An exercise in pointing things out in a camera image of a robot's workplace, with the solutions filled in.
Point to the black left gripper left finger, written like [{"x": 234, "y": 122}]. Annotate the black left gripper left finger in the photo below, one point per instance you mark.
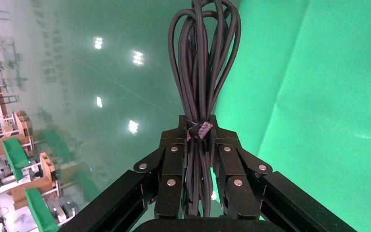
[{"x": 169, "y": 195}]

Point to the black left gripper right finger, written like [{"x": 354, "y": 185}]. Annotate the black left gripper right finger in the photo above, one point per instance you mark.
[{"x": 240, "y": 195}]

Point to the green table cloth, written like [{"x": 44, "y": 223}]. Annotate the green table cloth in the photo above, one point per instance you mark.
[{"x": 316, "y": 112}]

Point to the wooden crate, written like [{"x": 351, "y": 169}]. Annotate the wooden crate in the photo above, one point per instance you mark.
[
  {"x": 47, "y": 165},
  {"x": 21, "y": 123}
]

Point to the green covered table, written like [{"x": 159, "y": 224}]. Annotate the green covered table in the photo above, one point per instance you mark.
[
  {"x": 40, "y": 209},
  {"x": 14, "y": 157}
]

